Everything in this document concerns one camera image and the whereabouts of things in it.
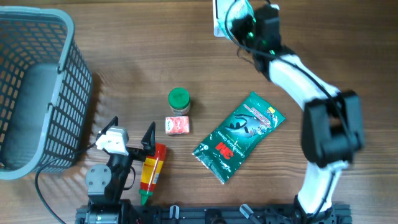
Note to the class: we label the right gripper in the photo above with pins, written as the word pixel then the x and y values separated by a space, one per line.
pixel 237 24

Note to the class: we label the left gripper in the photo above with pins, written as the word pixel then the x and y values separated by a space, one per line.
pixel 148 142

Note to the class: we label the red sauce bottle green cap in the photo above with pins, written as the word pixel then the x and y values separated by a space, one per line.
pixel 151 171

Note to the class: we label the green lid jar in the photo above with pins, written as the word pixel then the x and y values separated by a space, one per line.
pixel 179 101

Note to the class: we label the green 3M gloves package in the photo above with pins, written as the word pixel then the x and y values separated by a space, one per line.
pixel 226 148

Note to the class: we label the teal wet wipes pack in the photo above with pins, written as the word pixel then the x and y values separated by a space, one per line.
pixel 238 9

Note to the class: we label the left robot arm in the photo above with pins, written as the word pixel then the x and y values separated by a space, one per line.
pixel 106 182

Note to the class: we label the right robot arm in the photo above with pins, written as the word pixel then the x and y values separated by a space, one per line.
pixel 332 123

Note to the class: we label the white barcode scanner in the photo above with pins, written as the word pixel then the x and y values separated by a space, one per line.
pixel 220 8

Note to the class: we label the grey plastic shopping basket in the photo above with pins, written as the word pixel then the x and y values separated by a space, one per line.
pixel 46 88

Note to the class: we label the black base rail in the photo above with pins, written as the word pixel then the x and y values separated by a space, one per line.
pixel 199 214

